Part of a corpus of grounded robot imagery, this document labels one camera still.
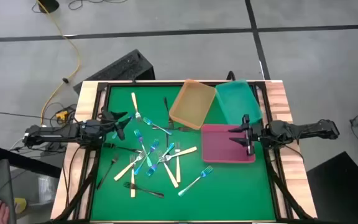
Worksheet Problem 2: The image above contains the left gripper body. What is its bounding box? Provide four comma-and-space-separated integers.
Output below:
99, 107, 126, 141

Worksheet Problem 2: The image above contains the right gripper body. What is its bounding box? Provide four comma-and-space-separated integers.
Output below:
242, 114, 267, 156

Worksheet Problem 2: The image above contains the wooden-handled fork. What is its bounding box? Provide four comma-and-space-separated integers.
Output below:
129, 154, 136, 198
158, 146, 198, 163
174, 142, 182, 184
156, 150, 180, 189
131, 91, 142, 122
113, 151, 147, 182

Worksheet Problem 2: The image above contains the stainless steel fork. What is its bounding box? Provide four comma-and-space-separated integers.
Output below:
96, 154, 120, 190

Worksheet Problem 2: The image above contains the orange plastic bin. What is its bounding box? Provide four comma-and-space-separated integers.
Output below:
168, 78, 218, 131

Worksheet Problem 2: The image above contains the pink plastic bin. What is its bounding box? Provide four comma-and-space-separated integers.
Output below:
201, 123, 257, 164

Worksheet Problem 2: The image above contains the teal plastic bin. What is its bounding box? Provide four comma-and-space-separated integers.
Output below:
214, 78, 264, 126

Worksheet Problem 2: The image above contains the yellow power plug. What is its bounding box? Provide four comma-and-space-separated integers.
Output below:
55, 110, 70, 121

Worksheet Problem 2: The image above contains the green table mat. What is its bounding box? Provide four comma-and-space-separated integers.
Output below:
89, 83, 277, 222

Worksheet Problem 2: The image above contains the black perforated computer case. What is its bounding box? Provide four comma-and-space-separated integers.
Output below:
72, 49, 157, 95

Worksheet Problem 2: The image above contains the clear plastic box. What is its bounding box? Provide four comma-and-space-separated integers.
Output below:
26, 172, 60, 208

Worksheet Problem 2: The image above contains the black desk beam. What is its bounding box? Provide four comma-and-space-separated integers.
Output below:
0, 146, 62, 179

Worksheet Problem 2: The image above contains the black floor mat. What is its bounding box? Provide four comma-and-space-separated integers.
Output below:
306, 151, 358, 224

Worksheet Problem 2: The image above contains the yellow disc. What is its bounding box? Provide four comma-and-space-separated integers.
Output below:
13, 197, 27, 215

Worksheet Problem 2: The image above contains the black round stand base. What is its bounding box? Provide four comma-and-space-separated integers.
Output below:
37, 0, 60, 14

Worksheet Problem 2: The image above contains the black aluminium table frame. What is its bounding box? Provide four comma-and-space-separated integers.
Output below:
52, 80, 319, 224

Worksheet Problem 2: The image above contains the yellow extension cable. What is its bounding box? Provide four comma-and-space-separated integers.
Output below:
35, 0, 82, 126

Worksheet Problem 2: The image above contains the black floor cable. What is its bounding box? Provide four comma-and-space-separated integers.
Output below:
68, 0, 129, 11

